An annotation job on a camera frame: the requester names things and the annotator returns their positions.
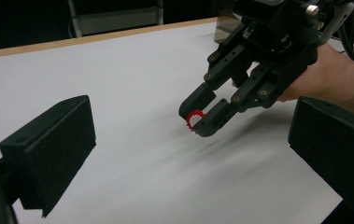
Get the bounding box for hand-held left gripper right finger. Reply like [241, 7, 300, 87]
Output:
[288, 95, 354, 215]

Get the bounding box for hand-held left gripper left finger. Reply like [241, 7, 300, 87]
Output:
[0, 94, 97, 218]

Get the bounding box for red flower ring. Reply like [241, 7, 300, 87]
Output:
[185, 108, 207, 132]

